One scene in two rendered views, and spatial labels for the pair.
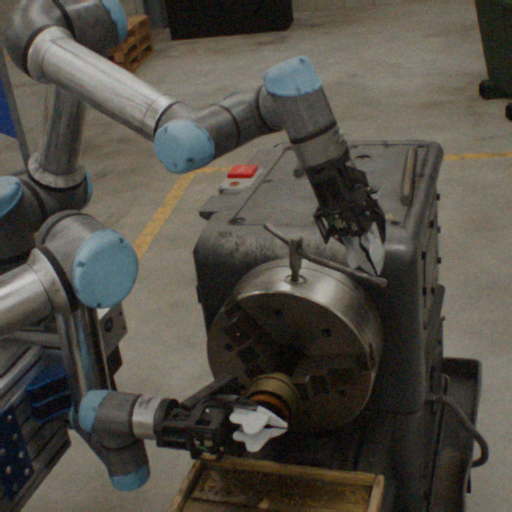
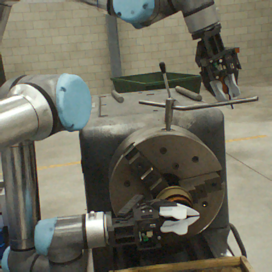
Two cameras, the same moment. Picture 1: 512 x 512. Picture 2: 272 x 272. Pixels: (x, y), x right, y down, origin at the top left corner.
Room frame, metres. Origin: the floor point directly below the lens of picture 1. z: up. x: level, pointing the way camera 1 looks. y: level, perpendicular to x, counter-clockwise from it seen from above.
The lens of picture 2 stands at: (0.27, 0.46, 1.49)
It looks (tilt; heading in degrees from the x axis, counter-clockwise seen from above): 14 degrees down; 335
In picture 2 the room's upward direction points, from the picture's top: 5 degrees counter-clockwise
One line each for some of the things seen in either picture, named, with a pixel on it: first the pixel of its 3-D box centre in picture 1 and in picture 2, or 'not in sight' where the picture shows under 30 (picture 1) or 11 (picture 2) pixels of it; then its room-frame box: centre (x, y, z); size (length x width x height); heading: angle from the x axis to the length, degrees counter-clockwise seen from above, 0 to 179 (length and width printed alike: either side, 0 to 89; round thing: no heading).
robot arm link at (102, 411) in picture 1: (114, 414); (62, 235); (1.10, 0.28, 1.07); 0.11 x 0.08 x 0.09; 69
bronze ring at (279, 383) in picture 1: (271, 402); (175, 206); (1.07, 0.00, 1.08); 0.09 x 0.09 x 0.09; 69
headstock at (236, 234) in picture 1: (331, 259); (143, 152); (1.60, -0.18, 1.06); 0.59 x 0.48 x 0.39; 159
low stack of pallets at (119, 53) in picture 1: (105, 47); not in sight; (9.31, 1.38, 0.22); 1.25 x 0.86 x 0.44; 169
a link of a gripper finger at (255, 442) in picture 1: (258, 438); (181, 226); (1.00, 0.03, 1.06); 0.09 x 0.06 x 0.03; 69
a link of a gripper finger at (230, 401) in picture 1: (233, 409); (158, 209); (1.04, 0.07, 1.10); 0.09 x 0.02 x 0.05; 69
